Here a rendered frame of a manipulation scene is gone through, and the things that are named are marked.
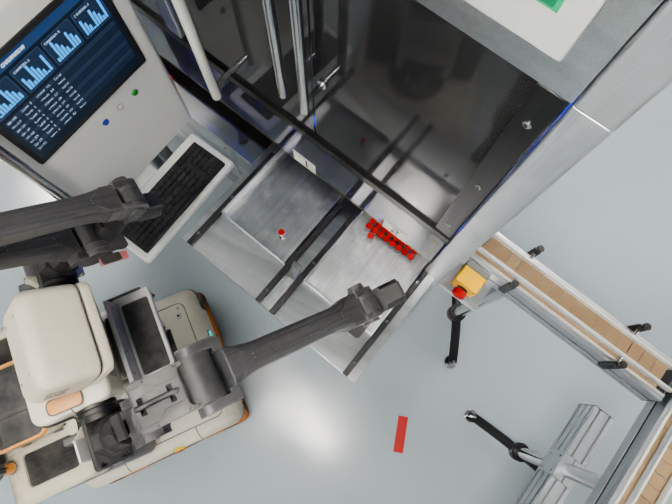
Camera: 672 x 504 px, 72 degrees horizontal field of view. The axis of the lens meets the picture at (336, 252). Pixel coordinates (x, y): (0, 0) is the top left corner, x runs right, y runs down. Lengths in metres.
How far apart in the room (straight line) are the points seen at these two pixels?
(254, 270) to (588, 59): 1.11
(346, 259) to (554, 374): 1.40
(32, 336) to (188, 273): 1.46
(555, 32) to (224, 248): 1.16
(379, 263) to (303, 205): 0.31
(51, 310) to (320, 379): 1.46
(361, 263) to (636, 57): 1.04
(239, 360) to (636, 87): 0.63
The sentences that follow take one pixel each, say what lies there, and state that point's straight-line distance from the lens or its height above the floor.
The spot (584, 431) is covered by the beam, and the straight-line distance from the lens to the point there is 1.98.
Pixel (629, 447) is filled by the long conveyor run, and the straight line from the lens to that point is 1.66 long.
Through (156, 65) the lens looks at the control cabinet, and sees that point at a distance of 1.55.
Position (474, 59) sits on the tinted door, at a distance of 0.70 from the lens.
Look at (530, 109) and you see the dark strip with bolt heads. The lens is 0.70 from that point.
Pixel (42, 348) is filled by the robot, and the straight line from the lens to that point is 1.07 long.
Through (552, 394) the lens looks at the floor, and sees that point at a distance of 2.53.
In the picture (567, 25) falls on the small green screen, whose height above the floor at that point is 1.90.
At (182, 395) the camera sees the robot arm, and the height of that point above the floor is 1.59.
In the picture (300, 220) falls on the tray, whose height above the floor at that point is 0.88.
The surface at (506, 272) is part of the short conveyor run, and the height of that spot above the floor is 0.93.
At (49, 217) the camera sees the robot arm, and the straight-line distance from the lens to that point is 1.01.
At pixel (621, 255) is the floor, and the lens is 2.81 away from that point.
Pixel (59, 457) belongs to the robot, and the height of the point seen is 0.81.
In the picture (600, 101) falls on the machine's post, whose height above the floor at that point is 1.83.
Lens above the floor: 2.30
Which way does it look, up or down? 75 degrees down
